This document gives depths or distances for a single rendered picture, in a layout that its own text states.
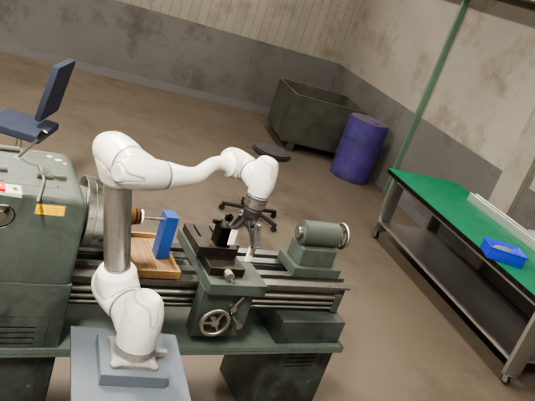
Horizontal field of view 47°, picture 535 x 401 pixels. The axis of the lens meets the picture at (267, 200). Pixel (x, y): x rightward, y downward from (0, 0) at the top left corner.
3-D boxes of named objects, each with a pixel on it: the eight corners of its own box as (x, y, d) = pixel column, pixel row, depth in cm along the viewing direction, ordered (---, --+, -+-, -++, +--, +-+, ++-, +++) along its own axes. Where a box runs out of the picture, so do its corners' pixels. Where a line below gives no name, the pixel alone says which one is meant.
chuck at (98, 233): (87, 258, 265) (102, 189, 257) (76, 231, 292) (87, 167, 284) (109, 260, 270) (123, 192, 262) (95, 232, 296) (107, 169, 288)
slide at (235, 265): (208, 275, 288) (211, 267, 286) (181, 230, 322) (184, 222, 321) (243, 277, 297) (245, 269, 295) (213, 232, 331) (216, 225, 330)
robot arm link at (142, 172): (176, 165, 206) (155, 147, 215) (129, 161, 193) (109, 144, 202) (165, 200, 210) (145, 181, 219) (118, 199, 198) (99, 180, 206)
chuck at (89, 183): (80, 258, 264) (93, 188, 256) (68, 230, 290) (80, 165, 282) (87, 258, 265) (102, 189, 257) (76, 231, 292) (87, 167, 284)
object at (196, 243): (196, 255, 292) (199, 246, 291) (189, 244, 301) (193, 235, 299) (235, 258, 302) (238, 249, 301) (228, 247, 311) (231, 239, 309)
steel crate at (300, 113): (351, 165, 894) (372, 114, 866) (279, 149, 850) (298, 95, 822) (327, 142, 977) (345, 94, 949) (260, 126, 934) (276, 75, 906)
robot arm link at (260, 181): (275, 199, 247) (255, 184, 256) (287, 163, 242) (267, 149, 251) (255, 200, 240) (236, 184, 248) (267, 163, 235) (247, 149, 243)
